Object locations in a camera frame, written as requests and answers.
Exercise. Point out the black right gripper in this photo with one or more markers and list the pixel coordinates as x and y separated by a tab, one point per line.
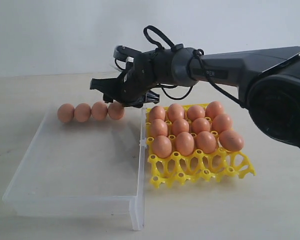
132	88

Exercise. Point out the brown egg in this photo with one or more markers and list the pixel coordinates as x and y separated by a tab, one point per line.
231	140
221	123
116	111
99	111
82	112
162	146
200	125
65	113
158	127
214	109
184	143
206	142

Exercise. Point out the brown egg slot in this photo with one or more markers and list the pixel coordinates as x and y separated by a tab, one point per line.
157	112
194	112
175	111

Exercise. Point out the brown egg lone front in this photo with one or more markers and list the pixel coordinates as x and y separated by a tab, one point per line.
179	126

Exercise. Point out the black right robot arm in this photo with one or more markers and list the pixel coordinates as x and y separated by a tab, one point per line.
267	80

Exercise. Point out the clear plastic tray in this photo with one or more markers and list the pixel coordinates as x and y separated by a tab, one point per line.
85	169

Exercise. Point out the yellow plastic egg tray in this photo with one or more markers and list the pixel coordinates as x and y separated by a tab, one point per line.
196	166

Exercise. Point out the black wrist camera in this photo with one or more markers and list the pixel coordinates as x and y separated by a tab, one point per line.
121	53

